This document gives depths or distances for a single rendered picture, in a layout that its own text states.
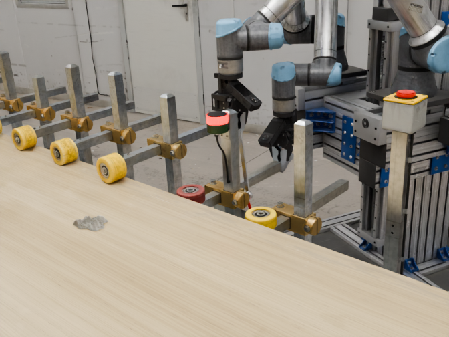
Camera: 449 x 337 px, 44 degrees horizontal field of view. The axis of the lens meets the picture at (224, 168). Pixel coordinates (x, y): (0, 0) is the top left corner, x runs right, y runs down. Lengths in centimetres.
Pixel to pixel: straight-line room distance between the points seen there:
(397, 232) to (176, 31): 405
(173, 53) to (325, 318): 435
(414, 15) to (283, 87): 44
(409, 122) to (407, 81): 73
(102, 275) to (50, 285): 11
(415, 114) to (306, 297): 44
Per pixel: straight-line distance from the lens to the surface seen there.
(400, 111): 122
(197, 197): 153
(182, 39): 513
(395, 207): 132
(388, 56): 217
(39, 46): 667
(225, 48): 161
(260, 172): 177
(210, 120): 150
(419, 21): 177
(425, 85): 195
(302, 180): 144
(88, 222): 144
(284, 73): 177
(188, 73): 516
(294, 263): 121
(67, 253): 133
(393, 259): 139
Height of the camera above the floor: 154
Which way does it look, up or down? 22 degrees down
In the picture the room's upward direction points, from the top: 3 degrees counter-clockwise
